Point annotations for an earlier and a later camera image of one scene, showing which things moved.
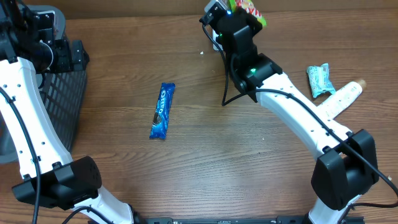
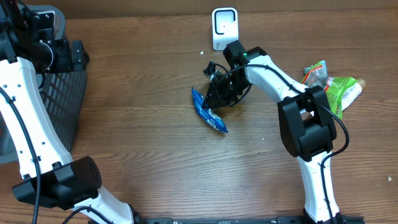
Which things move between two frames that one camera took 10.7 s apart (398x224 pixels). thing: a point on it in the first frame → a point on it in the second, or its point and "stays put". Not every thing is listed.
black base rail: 231,219 stays put
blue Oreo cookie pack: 163,110 → 206,114
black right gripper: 252,22 → 219,98
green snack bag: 249,6 → 335,86
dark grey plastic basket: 64,94 stays put
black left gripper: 66,64 stays put
